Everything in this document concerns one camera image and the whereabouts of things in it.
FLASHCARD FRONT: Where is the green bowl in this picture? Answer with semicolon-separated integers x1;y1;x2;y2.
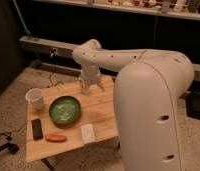
49;96;81;125

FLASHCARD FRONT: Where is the long wooden shelf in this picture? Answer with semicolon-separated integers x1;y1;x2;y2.
35;0;200;21

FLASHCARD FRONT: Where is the orange carrot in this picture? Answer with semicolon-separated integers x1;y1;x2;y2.
45;134;67;142

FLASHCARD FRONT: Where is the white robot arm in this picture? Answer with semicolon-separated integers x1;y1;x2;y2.
72;39;194;171

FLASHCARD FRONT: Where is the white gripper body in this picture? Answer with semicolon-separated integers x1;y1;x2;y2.
80;65;101;85

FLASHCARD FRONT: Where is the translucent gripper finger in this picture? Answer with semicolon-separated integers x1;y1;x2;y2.
80;82;90;94
97;81;105;91

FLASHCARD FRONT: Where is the low metal rail base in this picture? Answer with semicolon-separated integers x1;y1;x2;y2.
19;36;200;82

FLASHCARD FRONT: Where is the white sponge block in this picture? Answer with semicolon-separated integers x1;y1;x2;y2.
81;124;96;144

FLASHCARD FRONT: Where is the black cable on floor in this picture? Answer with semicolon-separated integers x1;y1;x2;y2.
0;123;28;157

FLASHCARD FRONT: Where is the small wooden table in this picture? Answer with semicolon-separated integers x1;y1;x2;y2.
26;76;118;162

